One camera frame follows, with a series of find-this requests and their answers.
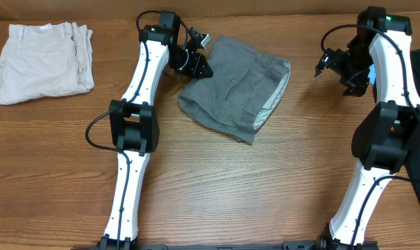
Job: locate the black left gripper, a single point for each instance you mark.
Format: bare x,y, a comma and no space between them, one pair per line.
198,61

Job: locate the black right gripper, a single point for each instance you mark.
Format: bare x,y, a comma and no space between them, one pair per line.
359,82

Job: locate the grey shorts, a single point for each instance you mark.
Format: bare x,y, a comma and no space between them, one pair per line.
244,90

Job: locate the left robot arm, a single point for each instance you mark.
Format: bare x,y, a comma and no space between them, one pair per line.
133,122

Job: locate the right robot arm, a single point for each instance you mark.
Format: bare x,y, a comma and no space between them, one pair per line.
397,78

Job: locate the light blue cloth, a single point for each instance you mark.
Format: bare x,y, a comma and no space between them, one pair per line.
372,75

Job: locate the folded white shorts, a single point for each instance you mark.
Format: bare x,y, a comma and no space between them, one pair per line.
45,61

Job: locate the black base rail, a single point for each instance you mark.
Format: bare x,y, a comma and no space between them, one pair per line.
292,245

